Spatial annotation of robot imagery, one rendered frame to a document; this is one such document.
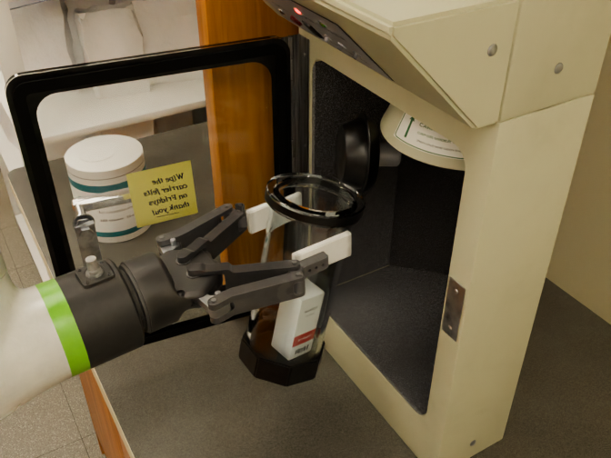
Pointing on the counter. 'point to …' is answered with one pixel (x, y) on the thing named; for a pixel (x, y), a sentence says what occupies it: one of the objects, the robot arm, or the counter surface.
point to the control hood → (435, 47)
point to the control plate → (326, 31)
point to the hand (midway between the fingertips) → (305, 229)
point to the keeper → (455, 299)
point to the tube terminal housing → (492, 222)
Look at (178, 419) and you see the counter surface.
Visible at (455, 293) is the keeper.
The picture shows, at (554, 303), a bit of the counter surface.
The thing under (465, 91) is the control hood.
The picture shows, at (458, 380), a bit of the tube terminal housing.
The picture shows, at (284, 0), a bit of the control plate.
